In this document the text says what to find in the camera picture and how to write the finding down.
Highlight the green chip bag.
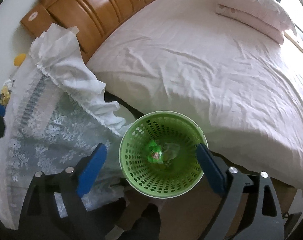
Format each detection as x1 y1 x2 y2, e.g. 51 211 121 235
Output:
146 140 163 164

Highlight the wooden headboard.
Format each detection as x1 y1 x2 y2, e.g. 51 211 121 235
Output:
20 0 155 62

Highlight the white lace table cover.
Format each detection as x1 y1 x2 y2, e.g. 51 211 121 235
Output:
0 24 128 229

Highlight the clear plastic wrapper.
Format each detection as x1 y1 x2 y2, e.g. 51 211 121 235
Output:
162 142 181 167

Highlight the green plastic trash basket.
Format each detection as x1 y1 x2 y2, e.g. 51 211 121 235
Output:
119 111 208 199

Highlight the bed with pink sheet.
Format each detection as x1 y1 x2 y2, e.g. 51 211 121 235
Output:
87 0 303 189

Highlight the yellow snack bag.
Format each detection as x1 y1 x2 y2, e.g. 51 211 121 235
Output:
0 85 11 106

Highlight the yellow knitted item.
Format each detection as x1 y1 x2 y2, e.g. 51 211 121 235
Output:
14 53 27 67

